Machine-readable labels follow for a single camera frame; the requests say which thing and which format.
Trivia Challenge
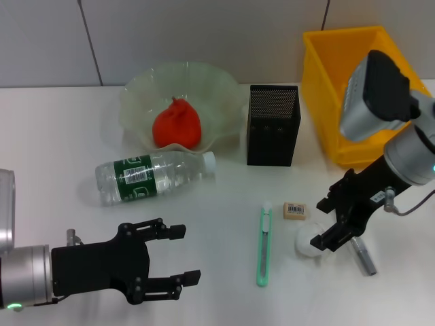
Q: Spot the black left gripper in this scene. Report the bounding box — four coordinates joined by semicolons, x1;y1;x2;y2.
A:
50;219;203;306

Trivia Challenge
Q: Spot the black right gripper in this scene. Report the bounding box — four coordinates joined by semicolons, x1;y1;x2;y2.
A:
309;154;409;253

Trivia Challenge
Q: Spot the white paper ball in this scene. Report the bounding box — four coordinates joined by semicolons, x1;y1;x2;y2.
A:
294;221;329;258

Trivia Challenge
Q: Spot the clear green-label water bottle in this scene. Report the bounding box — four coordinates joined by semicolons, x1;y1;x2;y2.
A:
94;151;218;207

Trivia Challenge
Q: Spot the red-orange toy orange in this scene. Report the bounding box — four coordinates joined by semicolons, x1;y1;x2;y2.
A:
152;96;202;149

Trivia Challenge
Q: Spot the beige eraser with barcode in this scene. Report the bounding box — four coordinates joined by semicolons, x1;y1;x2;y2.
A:
282;202;311;221

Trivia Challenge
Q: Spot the grey pen in clear wrapper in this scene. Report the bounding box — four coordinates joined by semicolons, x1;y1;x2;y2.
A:
349;236;378;276

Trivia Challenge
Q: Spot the green utility knife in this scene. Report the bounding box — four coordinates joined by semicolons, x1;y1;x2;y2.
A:
255;200;274;288

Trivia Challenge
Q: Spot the black mesh pen holder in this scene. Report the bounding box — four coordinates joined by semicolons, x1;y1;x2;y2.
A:
246;84;302;167

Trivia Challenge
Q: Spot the green frosted glass fruit bowl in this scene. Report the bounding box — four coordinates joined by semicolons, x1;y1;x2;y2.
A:
118;60;249;153

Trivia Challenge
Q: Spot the yellow plastic storage bin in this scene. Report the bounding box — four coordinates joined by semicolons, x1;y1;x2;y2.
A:
302;25;432;167

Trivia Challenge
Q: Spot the silver right gripper cable plug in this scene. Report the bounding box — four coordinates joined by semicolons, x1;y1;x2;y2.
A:
382;185;397;212

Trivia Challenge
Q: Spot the silver gripper cable plug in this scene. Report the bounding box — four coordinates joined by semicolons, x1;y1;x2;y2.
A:
382;185;397;212
65;229;84;247

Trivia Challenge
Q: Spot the thin dark right gripper cable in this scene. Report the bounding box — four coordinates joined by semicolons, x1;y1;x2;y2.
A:
392;189;435;217

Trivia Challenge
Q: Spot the silver left gripper cable plug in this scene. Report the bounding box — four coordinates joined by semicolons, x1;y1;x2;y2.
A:
65;229;84;247

